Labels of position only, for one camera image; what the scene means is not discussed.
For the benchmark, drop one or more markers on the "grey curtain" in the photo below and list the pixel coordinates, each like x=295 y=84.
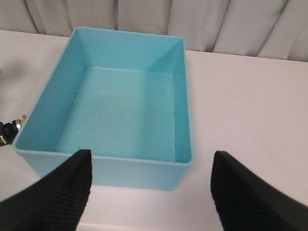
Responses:
x=263 y=28

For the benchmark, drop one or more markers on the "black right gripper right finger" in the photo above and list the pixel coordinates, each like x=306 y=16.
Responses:
x=245 y=202

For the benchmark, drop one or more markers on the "yellow button near box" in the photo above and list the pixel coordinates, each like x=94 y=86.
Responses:
x=9 y=131

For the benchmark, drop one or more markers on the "blue plastic box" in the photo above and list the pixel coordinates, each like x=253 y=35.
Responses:
x=122 y=95

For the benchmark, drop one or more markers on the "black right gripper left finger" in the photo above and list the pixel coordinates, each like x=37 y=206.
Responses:
x=54 y=203

